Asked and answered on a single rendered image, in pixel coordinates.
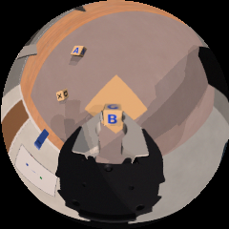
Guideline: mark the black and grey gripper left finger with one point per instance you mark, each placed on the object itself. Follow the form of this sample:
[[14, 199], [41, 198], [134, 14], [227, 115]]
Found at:
[[82, 143]]

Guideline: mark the wooden letter block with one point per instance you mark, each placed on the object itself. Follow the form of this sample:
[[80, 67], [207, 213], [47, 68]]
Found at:
[[79, 51], [62, 95], [112, 114]]

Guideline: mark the orange flat mat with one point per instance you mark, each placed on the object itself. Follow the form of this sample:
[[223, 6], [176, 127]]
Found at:
[[116, 91]]

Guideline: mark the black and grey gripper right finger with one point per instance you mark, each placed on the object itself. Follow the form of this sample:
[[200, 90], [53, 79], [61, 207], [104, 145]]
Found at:
[[140, 147]]

